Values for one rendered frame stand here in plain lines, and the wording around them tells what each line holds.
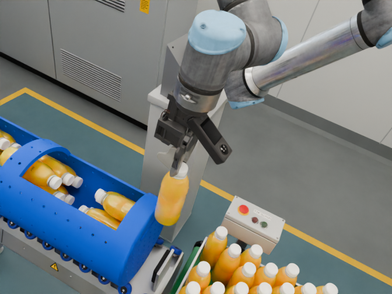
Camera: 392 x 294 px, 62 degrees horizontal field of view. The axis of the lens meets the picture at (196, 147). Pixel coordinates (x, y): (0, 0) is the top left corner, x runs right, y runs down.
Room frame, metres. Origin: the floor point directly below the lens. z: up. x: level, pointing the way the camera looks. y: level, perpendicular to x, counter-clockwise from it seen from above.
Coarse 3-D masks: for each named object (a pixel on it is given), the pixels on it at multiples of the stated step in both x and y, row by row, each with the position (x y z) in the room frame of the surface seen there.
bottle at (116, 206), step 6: (102, 198) 0.62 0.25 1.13; (108, 198) 0.62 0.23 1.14; (114, 198) 0.62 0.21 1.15; (120, 198) 0.63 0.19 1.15; (126, 198) 0.64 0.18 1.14; (102, 204) 0.62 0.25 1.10; (108, 204) 0.60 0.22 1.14; (114, 204) 0.61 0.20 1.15; (120, 204) 0.61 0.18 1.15; (126, 204) 0.61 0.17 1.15; (132, 204) 0.62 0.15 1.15; (108, 210) 0.59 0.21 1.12; (114, 210) 0.59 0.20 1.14; (120, 210) 0.59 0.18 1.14; (126, 210) 0.60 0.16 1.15; (114, 216) 0.58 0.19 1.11; (120, 216) 0.58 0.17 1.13
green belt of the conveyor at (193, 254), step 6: (192, 252) 0.67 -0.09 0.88; (192, 258) 0.64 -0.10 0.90; (198, 258) 0.64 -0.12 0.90; (186, 264) 0.61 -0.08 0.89; (186, 270) 0.59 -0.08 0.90; (210, 270) 0.61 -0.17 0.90; (180, 276) 0.56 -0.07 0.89; (180, 282) 0.54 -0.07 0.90; (210, 282) 0.56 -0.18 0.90; (174, 288) 0.51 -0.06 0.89
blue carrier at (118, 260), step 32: (0, 128) 0.86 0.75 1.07; (32, 160) 0.62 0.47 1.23; (64, 160) 0.78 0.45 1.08; (0, 192) 0.53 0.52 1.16; (32, 192) 0.53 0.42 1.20; (128, 192) 0.71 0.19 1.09; (32, 224) 0.48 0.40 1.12; (64, 224) 0.48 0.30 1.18; (96, 224) 0.49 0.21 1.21; (128, 224) 0.50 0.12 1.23; (160, 224) 0.62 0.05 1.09; (96, 256) 0.43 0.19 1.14; (128, 256) 0.43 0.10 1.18
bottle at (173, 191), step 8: (168, 176) 0.54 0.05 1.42; (184, 176) 0.54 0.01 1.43; (168, 184) 0.52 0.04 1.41; (176, 184) 0.52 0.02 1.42; (184, 184) 0.53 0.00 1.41; (160, 192) 0.53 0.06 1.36; (168, 192) 0.51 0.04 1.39; (176, 192) 0.51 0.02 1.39; (184, 192) 0.52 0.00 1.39; (160, 200) 0.52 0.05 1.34; (168, 200) 0.51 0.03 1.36; (176, 200) 0.51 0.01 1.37; (184, 200) 0.54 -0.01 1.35; (160, 208) 0.52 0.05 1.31; (168, 208) 0.51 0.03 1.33; (176, 208) 0.52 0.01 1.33; (160, 216) 0.51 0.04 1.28; (168, 216) 0.51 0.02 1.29; (176, 216) 0.52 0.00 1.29; (168, 224) 0.51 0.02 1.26
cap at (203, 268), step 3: (201, 261) 0.52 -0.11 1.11; (204, 261) 0.52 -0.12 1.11; (198, 264) 0.50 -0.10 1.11; (201, 264) 0.51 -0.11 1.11; (204, 264) 0.51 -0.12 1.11; (207, 264) 0.51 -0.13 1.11; (198, 267) 0.50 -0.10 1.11; (201, 267) 0.50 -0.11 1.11; (204, 267) 0.50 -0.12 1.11; (207, 267) 0.50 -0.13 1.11; (210, 267) 0.51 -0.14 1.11; (198, 270) 0.49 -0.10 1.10; (201, 270) 0.49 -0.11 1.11; (204, 270) 0.49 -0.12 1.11; (207, 270) 0.49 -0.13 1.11; (201, 273) 0.48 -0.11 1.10; (204, 273) 0.48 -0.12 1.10; (207, 273) 0.49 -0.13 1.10
